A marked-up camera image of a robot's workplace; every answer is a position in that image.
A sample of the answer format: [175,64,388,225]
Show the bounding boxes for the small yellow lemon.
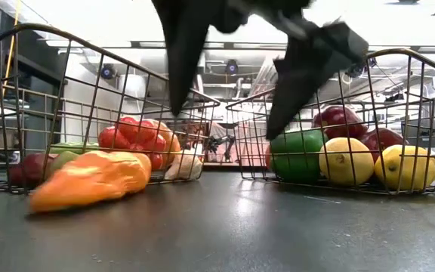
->
[318,137,375,187]

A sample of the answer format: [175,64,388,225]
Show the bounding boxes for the person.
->
[182,122,207,152]

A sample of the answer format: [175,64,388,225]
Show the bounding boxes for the large yellow lemon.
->
[374,144,435,191]

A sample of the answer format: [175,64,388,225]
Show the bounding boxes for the green bell pepper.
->
[269,128,329,183]

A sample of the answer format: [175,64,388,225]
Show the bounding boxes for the dark red apple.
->
[310,104,369,141]

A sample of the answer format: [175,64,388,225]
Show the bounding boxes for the metal wire basket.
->
[0,22,221,196]
[225,48,435,196]

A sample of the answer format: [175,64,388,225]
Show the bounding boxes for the yellow cable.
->
[0,0,23,125]

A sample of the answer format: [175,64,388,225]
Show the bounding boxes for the red ribbed tomato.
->
[97,116,168,172]

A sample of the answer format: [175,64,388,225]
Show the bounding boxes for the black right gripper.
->
[151,0,370,141]

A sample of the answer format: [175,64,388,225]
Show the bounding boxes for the dark background monitor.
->
[401,119,435,149]

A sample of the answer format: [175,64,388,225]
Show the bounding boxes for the silver ceiling ducts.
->
[247,56,279,99]

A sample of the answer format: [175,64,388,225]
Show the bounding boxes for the orange carrot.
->
[28,150,153,215]

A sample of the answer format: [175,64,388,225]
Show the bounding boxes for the black ceiling device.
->
[344,58,378,79]

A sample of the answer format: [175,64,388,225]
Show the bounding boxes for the red pepper with green end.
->
[8,150,81,189]

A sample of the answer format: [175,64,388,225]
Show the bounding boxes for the black round ceiling camera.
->
[100,63,116,80]
[224,59,240,76]

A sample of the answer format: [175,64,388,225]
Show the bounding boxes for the white garlic bulb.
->
[163,150,203,181]

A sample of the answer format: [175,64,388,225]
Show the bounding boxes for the bright red apple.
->
[359,127,409,163]

